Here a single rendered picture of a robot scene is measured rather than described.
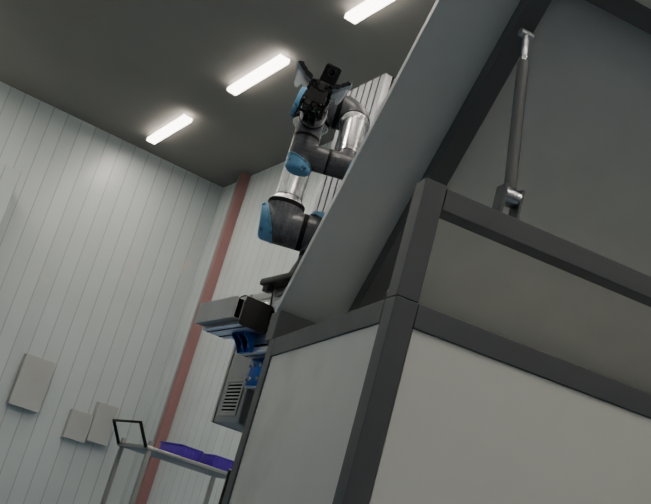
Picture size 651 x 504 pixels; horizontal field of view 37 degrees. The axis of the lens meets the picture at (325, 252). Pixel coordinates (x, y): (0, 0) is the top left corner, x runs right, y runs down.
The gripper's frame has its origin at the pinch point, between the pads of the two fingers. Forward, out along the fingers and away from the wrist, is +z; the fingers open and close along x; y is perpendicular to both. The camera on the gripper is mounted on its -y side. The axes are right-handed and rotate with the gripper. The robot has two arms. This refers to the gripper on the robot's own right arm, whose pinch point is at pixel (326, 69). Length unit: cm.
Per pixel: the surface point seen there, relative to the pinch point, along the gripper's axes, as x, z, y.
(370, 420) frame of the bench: -36, 85, 93
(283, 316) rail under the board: -17, 29, 71
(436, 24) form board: -21, 67, 17
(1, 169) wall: 384, -903, -174
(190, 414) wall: 58, -977, -8
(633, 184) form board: -72, 46, 19
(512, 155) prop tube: -42, 78, 41
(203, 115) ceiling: 191, -871, -330
